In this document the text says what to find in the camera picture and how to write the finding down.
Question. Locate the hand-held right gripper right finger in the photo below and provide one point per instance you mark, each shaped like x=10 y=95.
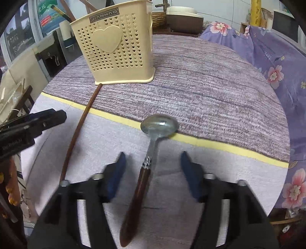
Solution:
x=191 y=179

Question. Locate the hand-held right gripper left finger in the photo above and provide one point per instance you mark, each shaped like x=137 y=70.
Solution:
x=116 y=179

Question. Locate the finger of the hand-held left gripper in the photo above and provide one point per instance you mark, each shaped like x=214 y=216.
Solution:
x=39 y=115
x=47 y=123

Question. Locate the brown wooden chopstick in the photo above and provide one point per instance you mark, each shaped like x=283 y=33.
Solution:
x=76 y=134
x=88 y=6
x=67 y=10

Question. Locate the cream plastic utensil holder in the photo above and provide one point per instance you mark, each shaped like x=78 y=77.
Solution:
x=114 y=55

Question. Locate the person's left hand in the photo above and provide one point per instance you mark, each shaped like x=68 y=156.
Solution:
x=12 y=191

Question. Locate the dark wooden stool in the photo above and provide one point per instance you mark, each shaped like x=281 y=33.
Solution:
x=25 y=98

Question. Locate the white mat with yellow edge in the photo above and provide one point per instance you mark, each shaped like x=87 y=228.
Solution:
x=100 y=143

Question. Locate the beige cardboard sheet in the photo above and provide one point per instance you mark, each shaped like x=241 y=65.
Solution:
x=26 y=71

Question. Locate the grey water dispenser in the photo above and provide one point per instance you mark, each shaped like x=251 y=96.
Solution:
x=50 y=57

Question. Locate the metal framed glass door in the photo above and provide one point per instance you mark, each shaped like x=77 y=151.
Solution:
x=16 y=31

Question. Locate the blue water jug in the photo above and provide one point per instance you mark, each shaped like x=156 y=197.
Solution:
x=50 y=14

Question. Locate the dark chopstick with yellow stripe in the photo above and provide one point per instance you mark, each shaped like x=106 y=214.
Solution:
x=61 y=13

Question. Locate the purple floral cloth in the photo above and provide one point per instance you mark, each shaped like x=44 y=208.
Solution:
x=275 y=59

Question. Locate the dark wooden cabinet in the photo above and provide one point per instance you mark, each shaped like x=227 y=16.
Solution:
x=174 y=32

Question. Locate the woven basin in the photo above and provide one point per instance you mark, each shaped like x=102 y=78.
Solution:
x=159 y=20

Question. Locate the white and brown rice cooker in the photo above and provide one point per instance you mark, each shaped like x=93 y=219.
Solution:
x=184 y=20

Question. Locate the cardboard box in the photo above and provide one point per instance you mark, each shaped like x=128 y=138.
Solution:
x=245 y=28

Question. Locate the wooden faucet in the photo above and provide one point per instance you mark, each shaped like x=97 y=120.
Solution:
x=163 y=4

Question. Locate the yellow paper roll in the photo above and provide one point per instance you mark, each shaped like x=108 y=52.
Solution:
x=255 y=13

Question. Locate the white microwave oven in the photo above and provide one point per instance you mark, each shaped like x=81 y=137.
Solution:
x=283 y=24

